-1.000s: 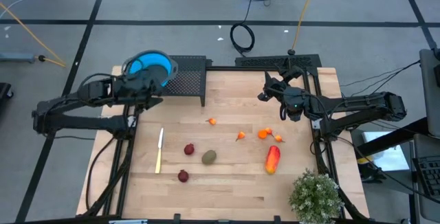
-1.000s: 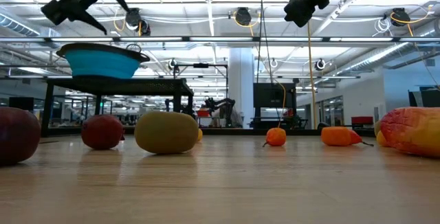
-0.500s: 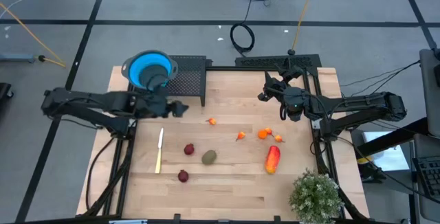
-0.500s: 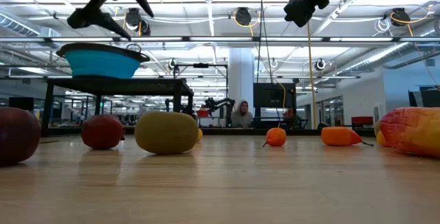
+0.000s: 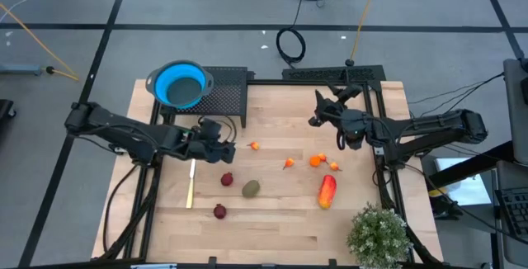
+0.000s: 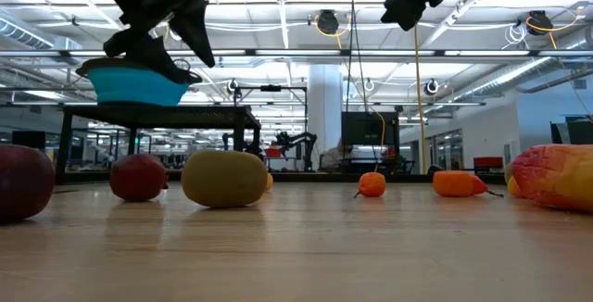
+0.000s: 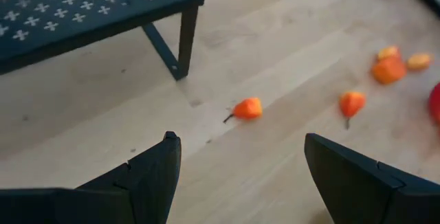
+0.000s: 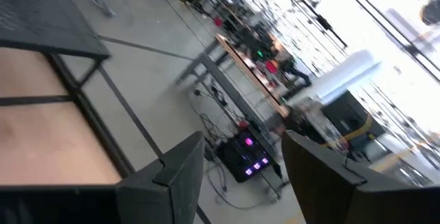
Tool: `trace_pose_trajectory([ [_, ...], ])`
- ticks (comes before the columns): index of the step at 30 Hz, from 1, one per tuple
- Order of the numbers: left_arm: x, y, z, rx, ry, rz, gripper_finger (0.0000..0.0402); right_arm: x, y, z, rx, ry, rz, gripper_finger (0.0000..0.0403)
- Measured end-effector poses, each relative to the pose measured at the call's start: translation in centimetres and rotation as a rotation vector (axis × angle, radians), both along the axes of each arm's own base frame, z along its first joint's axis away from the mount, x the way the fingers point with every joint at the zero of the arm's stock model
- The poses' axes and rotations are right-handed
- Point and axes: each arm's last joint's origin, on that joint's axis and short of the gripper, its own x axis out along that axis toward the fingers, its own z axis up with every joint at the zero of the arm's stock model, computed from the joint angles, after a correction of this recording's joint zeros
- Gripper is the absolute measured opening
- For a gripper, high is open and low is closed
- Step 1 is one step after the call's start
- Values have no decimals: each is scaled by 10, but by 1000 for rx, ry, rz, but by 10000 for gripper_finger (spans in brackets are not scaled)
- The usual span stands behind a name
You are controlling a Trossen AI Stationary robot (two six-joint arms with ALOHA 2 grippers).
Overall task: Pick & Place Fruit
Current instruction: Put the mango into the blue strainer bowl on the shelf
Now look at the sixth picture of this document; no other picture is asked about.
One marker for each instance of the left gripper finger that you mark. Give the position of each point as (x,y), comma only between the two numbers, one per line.
(194,28)
(148,54)

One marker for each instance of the blue grey collapsible colander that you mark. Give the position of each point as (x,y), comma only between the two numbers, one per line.
(134,90)

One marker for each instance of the dark red pomegranate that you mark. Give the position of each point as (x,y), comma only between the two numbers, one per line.
(23,184)
(138,178)

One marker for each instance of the brown green kiwi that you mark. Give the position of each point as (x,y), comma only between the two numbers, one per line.
(224,179)

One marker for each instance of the small round orange fruit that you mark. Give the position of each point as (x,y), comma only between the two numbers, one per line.
(451,184)

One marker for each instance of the red orange mango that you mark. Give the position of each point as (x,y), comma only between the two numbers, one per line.
(560,177)

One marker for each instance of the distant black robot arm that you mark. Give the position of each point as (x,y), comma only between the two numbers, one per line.
(296,140)

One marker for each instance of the black perforated metal shelf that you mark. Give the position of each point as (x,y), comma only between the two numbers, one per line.
(162,116)

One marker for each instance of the white square pillar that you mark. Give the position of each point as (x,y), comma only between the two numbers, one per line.
(324,98)

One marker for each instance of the red plastic bin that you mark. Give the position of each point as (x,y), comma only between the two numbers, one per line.
(273,153)

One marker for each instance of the small black monitor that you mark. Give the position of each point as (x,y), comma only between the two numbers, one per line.
(28,139)

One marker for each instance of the person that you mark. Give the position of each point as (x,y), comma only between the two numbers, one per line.
(334,156)

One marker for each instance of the small orange pepper left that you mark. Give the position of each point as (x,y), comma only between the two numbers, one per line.
(269,182)

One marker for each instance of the small orange pepper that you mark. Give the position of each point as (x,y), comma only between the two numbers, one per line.
(372,184)
(269,182)

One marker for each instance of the red box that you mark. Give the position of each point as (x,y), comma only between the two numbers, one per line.
(488,162)

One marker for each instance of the small orange pepper middle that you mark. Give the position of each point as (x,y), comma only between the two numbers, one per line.
(372,184)

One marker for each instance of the black framed screen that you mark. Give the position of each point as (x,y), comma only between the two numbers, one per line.
(581,133)

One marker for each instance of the black distant station frame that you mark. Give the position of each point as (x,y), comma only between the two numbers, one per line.
(271,88)

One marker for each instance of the black wall monitor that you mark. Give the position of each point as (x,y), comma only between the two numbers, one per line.
(366,128)

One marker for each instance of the black metal table frame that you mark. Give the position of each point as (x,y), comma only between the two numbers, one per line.
(315,178)

